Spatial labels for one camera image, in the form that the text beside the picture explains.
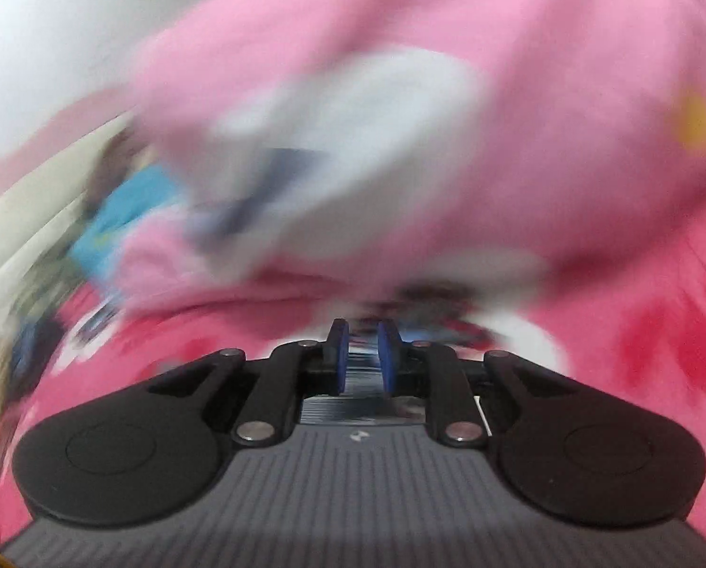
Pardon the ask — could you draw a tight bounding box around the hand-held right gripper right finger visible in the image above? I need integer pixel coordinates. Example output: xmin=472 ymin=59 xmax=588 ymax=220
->
xmin=378 ymin=319 xmax=574 ymax=448

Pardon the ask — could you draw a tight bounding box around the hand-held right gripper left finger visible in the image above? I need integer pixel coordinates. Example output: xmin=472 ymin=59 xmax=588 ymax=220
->
xmin=145 ymin=318 xmax=350 ymax=446

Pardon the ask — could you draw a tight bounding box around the black white plaid shirt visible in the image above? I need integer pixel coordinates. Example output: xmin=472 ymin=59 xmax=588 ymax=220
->
xmin=301 ymin=331 xmax=485 ymax=428

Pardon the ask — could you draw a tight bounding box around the pink floral bed sheet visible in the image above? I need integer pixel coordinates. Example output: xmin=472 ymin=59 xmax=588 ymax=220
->
xmin=0 ymin=206 xmax=706 ymax=545

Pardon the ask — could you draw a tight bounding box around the pink and blue patterned quilt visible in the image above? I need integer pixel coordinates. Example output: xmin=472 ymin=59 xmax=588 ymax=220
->
xmin=66 ymin=0 xmax=706 ymax=321

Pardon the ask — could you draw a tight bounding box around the pink white bed headboard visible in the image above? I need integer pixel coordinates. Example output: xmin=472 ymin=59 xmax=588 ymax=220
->
xmin=0 ymin=111 xmax=148 ymax=310

